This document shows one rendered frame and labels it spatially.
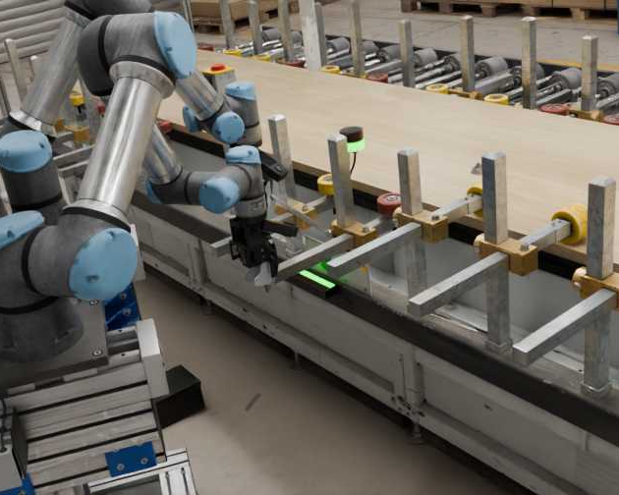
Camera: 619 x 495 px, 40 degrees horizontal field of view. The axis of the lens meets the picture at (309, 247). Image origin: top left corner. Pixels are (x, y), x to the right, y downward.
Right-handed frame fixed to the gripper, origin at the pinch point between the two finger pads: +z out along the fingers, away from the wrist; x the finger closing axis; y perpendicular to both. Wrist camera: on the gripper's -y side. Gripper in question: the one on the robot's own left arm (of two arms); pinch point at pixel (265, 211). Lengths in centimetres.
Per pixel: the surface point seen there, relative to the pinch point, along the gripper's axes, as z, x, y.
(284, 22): -15, -160, 95
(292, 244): 14.0, -8.8, -0.7
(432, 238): -5, 12, -54
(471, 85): 0, -122, -11
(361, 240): 3.2, 2.8, -30.5
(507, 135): -1, -68, -44
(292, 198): 0.5, -10.5, -1.8
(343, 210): -2.9, -0.2, -24.4
